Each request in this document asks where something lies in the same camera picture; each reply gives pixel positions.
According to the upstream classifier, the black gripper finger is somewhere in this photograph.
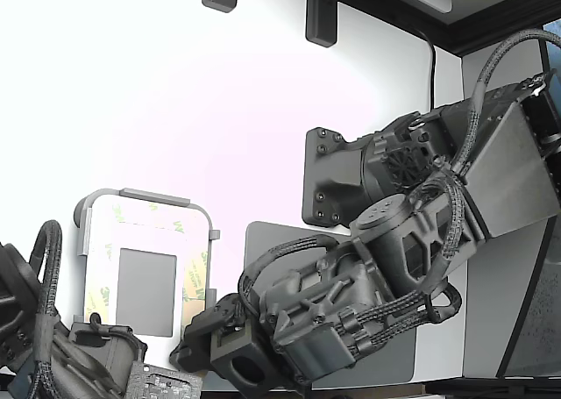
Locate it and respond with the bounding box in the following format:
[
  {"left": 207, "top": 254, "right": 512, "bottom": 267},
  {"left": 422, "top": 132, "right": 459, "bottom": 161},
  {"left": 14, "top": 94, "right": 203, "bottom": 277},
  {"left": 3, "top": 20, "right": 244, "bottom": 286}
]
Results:
[{"left": 169, "top": 309, "right": 214, "bottom": 373}]

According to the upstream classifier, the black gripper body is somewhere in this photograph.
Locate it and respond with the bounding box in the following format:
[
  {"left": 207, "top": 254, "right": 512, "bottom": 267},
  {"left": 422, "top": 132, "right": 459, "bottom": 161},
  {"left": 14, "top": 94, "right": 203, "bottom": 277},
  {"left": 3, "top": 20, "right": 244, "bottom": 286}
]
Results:
[
  {"left": 258, "top": 252, "right": 387, "bottom": 383},
  {"left": 67, "top": 313, "right": 148, "bottom": 376}
]

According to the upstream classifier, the bare circuit board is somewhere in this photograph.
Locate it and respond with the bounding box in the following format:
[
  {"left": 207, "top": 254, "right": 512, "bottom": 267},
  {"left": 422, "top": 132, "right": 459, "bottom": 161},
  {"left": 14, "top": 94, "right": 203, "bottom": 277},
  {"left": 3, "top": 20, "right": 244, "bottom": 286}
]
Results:
[{"left": 125, "top": 360, "right": 203, "bottom": 399}]

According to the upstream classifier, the dark gray flat mat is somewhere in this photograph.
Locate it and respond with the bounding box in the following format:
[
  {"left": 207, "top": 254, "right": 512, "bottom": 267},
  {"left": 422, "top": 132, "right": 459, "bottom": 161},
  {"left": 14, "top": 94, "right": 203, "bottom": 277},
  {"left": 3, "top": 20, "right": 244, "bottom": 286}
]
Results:
[{"left": 243, "top": 221, "right": 417, "bottom": 390}]

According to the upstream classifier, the gray printed fixture jig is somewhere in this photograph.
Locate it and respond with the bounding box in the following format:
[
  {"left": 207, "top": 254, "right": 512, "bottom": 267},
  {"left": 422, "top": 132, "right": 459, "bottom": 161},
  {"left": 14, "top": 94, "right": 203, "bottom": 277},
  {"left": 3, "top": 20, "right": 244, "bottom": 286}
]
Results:
[{"left": 72, "top": 187, "right": 221, "bottom": 325}]

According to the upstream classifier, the black metal strut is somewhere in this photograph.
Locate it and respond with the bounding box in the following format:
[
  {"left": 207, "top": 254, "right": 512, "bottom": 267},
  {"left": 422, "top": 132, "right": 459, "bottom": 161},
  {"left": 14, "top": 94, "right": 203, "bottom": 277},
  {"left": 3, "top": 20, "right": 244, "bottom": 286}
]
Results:
[{"left": 495, "top": 223, "right": 557, "bottom": 379}]

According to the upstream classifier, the gray wrist camera housing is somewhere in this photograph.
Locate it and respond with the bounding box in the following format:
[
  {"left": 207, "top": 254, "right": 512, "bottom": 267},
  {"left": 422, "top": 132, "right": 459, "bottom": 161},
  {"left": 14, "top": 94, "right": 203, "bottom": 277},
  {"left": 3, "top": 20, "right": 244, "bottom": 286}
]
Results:
[{"left": 209, "top": 326, "right": 269, "bottom": 388}]

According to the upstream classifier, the black braided cable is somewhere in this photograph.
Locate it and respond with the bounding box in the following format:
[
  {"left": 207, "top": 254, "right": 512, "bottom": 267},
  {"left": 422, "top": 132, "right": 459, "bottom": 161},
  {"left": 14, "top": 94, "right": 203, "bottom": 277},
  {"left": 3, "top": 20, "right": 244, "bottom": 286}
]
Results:
[
  {"left": 339, "top": 282, "right": 464, "bottom": 347},
  {"left": 238, "top": 235, "right": 338, "bottom": 312},
  {"left": 30, "top": 218, "right": 65, "bottom": 330},
  {"left": 420, "top": 28, "right": 561, "bottom": 295}
]

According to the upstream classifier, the smooth black power cable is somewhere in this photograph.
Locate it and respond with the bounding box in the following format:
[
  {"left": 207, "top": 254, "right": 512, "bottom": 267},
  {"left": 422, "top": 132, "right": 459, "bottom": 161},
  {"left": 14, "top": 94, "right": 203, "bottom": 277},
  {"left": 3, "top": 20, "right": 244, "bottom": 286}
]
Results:
[{"left": 411, "top": 21, "right": 438, "bottom": 110}]

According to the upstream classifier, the black mounting bracket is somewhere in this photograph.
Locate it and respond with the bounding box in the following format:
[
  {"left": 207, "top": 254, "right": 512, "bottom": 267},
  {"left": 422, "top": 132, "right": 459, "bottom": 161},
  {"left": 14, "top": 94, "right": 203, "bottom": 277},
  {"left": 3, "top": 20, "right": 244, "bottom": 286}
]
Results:
[{"left": 305, "top": 0, "right": 339, "bottom": 48}]

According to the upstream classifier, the black shelf frame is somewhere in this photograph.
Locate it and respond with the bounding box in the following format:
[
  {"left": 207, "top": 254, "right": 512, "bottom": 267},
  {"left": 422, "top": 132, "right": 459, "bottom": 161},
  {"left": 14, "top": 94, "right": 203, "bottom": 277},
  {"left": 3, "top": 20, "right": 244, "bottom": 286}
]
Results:
[{"left": 284, "top": 0, "right": 561, "bottom": 58}]

